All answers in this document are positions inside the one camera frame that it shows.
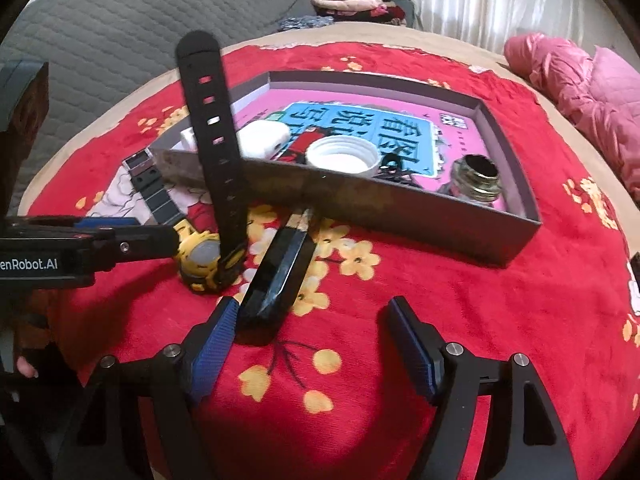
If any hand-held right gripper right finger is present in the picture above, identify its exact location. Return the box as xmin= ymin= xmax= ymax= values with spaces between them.
xmin=386 ymin=296 xmax=573 ymax=480

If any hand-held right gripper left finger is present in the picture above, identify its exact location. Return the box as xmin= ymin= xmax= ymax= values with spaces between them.
xmin=55 ymin=296 xmax=241 ymax=480

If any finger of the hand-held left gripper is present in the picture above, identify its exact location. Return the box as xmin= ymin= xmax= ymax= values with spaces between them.
xmin=95 ymin=225 xmax=181 ymax=273
xmin=75 ymin=217 xmax=141 ymax=231

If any yellow black-strap wristwatch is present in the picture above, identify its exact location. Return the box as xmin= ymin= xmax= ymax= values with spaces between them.
xmin=122 ymin=30 xmax=251 ymax=293

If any shallow grey cardboard box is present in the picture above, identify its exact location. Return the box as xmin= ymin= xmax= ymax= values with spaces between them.
xmin=150 ymin=71 xmax=543 ymax=267

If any white pill bottle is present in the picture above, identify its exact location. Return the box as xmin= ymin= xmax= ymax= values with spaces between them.
xmin=236 ymin=119 xmax=292 ymax=160

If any small black clip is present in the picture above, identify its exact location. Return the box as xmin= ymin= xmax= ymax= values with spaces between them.
xmin=377 ymin=154 xmax=416 ymax=183

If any white plastic screw cap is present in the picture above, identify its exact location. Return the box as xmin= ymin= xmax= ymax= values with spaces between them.
xmin=305 ymin=137 xmax=379 ymax=177

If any red floral blanket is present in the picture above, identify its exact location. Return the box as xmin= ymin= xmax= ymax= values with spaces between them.
xmin=27 ymin=42 xmax=640 ymax=480

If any grey quilted headboard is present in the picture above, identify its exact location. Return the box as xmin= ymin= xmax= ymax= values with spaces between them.
xmin=0 ymin=0 xmax=321 ymax=201

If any pink and blue book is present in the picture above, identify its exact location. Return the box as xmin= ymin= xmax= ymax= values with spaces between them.
xmin=232 ymin=90 xmax=488 ymax=196

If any dark patterned cloth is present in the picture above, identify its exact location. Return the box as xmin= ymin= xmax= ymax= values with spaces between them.
xmin=277 ymin=14 xmax=333 ymax=33

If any pink quilted jacket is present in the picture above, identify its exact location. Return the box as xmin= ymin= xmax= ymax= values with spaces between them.
xmin=504 ymin=32 xmax=640 ymax=188

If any stack of folded clothes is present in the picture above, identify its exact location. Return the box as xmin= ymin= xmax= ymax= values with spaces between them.
xmin=307 ymin=0 xmax=416 ymax=26

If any white curtain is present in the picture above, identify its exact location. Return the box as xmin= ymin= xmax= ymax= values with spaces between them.
xmin=390 ymin=0 xmax=621 ymax=56

